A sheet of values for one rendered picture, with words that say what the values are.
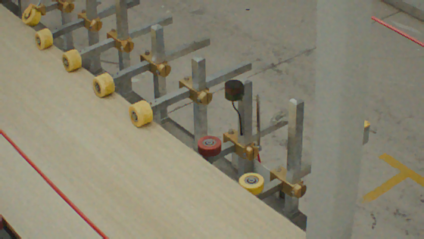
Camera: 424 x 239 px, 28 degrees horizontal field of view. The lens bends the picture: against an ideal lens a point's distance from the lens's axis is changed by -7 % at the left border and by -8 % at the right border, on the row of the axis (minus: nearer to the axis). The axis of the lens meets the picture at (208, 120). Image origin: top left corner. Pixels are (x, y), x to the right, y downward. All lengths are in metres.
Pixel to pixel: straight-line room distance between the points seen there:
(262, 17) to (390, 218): 2.09
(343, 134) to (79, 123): 2.22
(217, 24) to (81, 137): 2.68
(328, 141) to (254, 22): 4.66
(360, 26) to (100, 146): 2.17
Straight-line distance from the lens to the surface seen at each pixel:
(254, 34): 5.57
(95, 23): 3.74
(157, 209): 2.80
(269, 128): 3.21
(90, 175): 2.96
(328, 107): 1.05
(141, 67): 3.39
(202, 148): 3.04
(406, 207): 4.24
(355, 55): 1.01
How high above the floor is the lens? 2.69
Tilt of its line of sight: 34 degrees down
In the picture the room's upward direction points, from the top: 2 degrees counter-clockwise
